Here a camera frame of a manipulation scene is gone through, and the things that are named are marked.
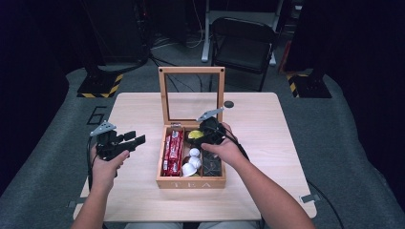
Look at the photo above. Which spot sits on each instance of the black folding chair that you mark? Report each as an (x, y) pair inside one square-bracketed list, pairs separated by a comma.
[(242, 51)]

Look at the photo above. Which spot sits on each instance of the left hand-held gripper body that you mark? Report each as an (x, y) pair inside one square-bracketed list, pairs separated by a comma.
[(106, 146)]

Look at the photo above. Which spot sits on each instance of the grey table bracket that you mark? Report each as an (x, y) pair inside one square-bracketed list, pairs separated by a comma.
[(309, 198), (76, 203)]

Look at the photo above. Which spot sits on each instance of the yellow tea packet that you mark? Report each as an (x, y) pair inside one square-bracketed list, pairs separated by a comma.
[(195, 135)]

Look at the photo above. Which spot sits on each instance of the person's left hand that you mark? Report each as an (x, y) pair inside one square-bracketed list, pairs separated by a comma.
[(103, 171)]

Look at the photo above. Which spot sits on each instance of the black round table cap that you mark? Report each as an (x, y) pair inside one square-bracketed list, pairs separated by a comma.
[(229, 104)]

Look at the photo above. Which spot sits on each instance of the white creamer cup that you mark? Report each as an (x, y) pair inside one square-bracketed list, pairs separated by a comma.
[(194, 152), (196, 162), (189, 170)]

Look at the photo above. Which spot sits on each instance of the dark packet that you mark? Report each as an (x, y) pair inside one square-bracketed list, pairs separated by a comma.
[(211, 165)]

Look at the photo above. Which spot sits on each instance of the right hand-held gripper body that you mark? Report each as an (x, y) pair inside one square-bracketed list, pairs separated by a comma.
[(212, 130)]

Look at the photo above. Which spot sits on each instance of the white metal desk frame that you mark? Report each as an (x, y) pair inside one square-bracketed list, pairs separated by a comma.
[(206, 38)]

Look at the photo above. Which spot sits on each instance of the person's right hand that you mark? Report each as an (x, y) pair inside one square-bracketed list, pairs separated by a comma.
[(227, 151)]

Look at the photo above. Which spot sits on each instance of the red stick packet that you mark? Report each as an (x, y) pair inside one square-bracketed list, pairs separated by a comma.
[(176, 144), (166, 152), (174, 168)]

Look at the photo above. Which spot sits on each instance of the black cabinet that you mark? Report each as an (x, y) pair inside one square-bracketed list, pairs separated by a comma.
[(124, 28)]

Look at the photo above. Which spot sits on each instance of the black stand base striped edge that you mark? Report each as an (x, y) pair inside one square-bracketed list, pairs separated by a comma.
[(310, 87), (100, 84)]

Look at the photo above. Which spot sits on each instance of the dark curtain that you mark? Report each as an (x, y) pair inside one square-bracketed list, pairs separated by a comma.
[(35, 47), (359, 47)]

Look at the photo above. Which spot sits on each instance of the bamboo box with glass lid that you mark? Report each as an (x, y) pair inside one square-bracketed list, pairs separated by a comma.
[(191, 183)]

